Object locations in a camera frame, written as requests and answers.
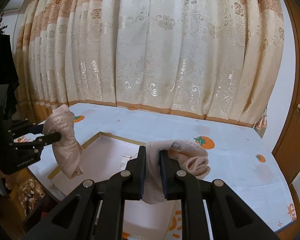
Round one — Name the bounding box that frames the beige dotted underwear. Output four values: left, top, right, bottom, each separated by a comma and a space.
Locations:
43, 105, 83, 179

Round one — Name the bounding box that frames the curtain tassel tieback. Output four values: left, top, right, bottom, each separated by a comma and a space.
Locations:
254, 106, 268, 138

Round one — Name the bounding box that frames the white persimmon print tablecloth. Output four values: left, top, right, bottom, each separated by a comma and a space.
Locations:
29, 103, 296, 232

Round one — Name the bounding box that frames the brown wooden door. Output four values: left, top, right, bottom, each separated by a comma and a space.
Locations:
273, 0, 300, 184

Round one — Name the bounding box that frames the beige floral curtain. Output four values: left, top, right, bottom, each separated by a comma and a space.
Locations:
15, 0, 285, 127

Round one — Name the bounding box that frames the shallow cardboard box tray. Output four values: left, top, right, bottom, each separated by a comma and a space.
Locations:
48, 132, 181, 239

